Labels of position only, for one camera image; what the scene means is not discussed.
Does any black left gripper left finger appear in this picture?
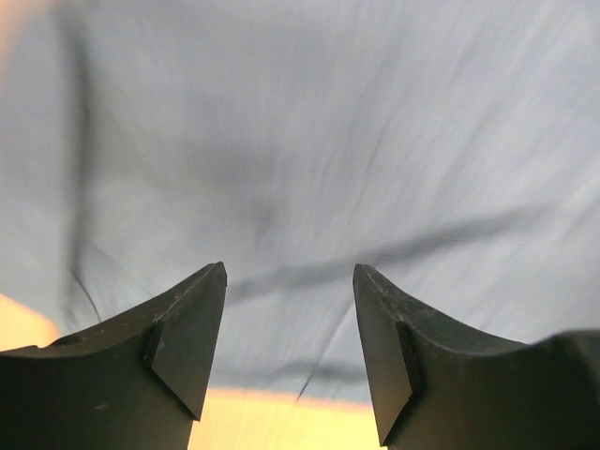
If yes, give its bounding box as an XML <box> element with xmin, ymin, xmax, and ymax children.
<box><xmin>46</xmin><ymin>261</ymin><xmax>228</xmax><ymax>422</ymax></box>

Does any grey long sleeve shirt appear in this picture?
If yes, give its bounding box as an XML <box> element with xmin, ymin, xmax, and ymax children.
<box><xmin>1</xmin><ymin>1</ymin><xmax>599</xmax><ymax>401</ymax></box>

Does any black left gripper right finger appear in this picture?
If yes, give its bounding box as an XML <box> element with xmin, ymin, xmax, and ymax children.
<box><xmin>352</xmin><ymin>262</ymin><xmax>531</xmax><ymax>447</ymax></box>

